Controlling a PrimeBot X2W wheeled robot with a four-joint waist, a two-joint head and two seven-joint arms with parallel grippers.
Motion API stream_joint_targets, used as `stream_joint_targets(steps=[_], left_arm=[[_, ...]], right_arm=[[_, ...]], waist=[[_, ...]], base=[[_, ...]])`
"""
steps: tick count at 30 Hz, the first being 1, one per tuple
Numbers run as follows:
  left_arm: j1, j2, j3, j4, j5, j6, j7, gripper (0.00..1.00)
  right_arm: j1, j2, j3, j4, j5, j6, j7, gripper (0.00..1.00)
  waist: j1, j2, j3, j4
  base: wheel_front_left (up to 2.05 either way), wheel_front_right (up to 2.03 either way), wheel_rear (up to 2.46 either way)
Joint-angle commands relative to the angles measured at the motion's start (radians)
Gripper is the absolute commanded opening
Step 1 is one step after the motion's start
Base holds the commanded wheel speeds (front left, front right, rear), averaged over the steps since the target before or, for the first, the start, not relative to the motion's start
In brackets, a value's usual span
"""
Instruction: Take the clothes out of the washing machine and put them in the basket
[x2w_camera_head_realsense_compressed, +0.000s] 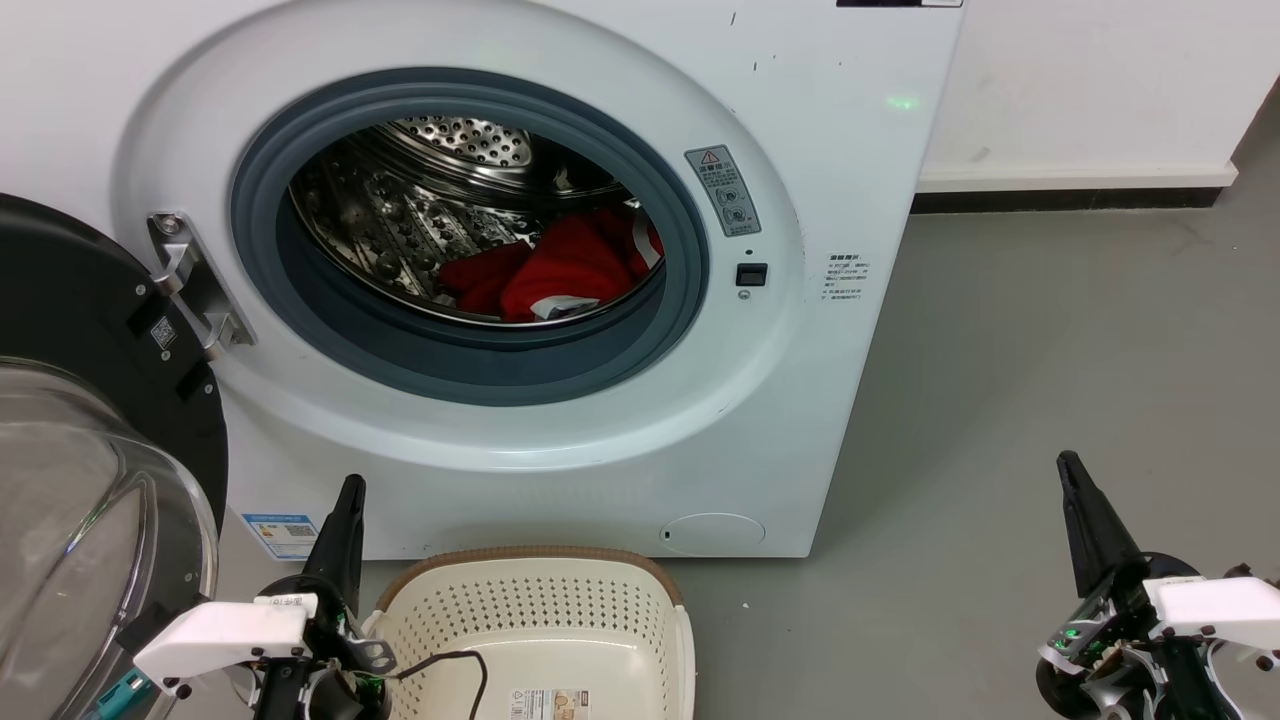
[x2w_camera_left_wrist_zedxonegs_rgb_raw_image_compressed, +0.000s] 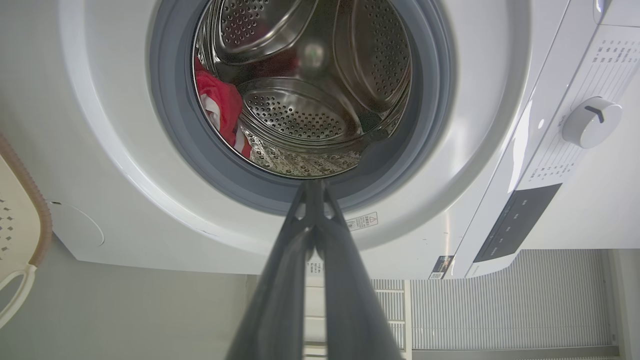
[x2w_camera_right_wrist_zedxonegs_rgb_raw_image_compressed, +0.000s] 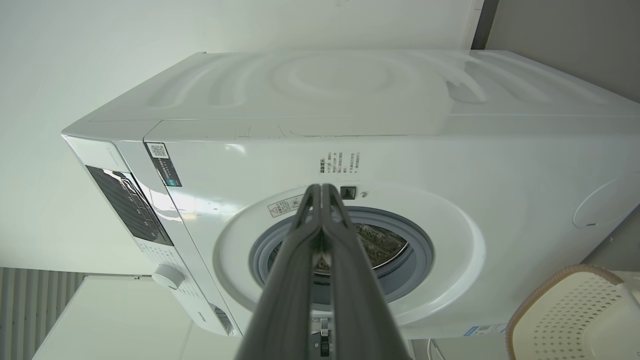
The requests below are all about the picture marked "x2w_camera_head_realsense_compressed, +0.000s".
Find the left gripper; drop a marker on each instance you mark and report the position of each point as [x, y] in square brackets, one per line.
[225, 635]

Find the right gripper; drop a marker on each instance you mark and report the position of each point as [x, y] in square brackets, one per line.
[1200, 605]

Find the red jersey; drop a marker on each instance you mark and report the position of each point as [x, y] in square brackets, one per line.
[570, 265]

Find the cream perforated laundry basket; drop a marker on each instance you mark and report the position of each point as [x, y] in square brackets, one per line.
[560, 610]

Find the stainless steel washing machine drum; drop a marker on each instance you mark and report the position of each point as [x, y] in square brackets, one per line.
[400, 220]

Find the black glass washer door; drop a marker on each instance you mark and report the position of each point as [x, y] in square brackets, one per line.
[80, 290]

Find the blue energy label sticker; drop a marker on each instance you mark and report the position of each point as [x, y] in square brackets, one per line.
[282, 536]

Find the grey rubber door gasket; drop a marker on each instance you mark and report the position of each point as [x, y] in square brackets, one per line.
[480, 372]

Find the QR code sticker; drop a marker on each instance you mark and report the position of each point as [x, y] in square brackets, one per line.
[164, 333]

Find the white front-load washing machine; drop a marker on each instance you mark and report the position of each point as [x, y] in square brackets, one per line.
[820, 420]

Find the metal door hinge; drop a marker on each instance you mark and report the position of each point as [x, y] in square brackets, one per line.
[195, 285]

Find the small printed text sticker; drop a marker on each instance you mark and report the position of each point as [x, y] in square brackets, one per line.
[848, 277]

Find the round white filter cover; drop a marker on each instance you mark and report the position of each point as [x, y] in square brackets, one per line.
[712, 535]

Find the black door latch socket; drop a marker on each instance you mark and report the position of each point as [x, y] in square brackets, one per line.
[752, 274]

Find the grey warning sticker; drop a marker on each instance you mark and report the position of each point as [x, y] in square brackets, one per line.
[724, 190]

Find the black wall baseboard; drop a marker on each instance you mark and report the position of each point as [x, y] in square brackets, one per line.
[1060, 200]

